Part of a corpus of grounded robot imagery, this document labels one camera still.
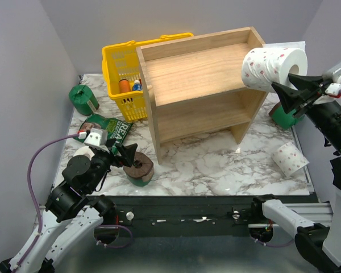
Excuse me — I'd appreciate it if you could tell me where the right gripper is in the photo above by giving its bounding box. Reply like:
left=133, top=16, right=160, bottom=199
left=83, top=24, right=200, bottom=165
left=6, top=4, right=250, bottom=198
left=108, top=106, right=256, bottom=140
left=272, top=70, right=341, bottom=152

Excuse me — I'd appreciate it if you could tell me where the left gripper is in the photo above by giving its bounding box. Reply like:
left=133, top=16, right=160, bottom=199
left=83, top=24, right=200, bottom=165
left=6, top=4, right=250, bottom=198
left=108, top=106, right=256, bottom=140
left=86, top=138, right=138, bottom=193

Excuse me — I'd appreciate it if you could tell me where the floral paper towel roll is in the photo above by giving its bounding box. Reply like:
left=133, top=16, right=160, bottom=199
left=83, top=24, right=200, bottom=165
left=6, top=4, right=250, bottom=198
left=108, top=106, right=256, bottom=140
left=73, top=146, right=94, bottom=160
left=242, top=41, right=307, bottom=93
left=271, top=142, right=309, bottom=177

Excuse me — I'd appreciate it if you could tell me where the green brown roll front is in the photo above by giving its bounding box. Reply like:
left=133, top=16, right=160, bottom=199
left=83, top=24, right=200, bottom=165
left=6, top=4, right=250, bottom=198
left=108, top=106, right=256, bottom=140
left=123, top=152, right=154, bottom=187

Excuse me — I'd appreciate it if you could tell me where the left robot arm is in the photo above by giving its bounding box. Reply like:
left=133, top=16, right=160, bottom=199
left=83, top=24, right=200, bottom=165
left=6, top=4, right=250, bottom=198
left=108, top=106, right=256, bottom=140
left=0, top=139, right=138, bottom=272

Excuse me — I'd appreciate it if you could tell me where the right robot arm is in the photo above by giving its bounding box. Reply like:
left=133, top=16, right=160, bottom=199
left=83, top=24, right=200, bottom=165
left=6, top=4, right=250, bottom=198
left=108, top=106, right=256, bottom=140
left=250, top=74, right=341, bottom=272

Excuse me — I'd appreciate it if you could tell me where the wooden two-tier shelf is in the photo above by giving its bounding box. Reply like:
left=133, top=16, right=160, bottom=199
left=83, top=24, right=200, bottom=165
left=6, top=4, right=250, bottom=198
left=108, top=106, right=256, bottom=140
left=136, top=27, right=267, bottom=162

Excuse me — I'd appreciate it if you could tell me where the green crisps bag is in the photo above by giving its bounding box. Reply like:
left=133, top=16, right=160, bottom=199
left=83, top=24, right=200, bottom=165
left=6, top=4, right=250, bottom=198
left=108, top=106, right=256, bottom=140
left=79, top=114, right=132, bottom=144

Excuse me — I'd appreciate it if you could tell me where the green wrapped roll right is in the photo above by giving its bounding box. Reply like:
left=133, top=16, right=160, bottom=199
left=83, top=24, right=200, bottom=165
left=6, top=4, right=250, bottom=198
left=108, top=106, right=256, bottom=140
left=269, top=102, right=304, bottom=130

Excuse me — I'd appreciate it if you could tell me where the green wrapped roll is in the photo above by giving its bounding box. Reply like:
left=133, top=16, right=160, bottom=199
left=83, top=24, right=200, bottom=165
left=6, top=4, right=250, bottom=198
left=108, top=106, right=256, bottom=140
left=69, top=85, right=99, bottom=116
left=269, top=102, right=304, bottom=130

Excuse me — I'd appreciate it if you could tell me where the green wrapped roll far left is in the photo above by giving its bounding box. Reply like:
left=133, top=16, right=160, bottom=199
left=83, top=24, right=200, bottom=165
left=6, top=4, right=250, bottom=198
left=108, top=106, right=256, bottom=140
left=69, top=85, right=99, bottom=116

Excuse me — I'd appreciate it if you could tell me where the orange bottle in basket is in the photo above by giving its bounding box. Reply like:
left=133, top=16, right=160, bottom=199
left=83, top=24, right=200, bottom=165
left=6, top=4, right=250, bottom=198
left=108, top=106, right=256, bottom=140
left=119, top=79, right=131, bottom=94

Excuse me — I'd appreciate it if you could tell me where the blue white bottle in basket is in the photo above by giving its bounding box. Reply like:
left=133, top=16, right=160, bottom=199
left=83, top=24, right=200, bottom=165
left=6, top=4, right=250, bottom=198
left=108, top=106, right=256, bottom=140
left=132, top=80, right=143, bottom=92

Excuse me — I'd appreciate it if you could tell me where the yellow plastic shopping basket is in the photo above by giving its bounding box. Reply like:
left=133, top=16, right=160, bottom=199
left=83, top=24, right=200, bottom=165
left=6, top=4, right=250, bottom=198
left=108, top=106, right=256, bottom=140
left=102, top=32, right=193, bottom=122

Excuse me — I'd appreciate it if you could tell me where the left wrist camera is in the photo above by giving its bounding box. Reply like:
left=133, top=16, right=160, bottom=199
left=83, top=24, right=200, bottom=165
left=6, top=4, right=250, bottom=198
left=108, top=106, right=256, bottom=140
left=78, top=128, right=109, bottom=152

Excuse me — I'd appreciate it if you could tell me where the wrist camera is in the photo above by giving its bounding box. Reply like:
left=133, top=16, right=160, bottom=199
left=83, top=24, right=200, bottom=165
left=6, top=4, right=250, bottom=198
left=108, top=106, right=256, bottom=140
left=322, top=62, right=341, bottom=98
left=78, top=128, right=109, bottom=152

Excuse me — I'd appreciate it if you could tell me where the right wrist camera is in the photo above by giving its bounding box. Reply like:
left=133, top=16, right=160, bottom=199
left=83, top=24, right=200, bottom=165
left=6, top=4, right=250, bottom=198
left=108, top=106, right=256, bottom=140
left=322, top=62, right=341, bottom=98

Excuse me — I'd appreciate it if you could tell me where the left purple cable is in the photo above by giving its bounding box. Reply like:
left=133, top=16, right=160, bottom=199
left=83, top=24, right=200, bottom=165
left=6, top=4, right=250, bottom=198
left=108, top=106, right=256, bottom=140
left=15, top=133, right=80, bottom=268

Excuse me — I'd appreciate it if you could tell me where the black front rail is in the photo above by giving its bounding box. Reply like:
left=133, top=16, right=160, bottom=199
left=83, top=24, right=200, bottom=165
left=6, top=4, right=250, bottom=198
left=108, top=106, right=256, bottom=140
left=70, top=195, right=302, bottom=238

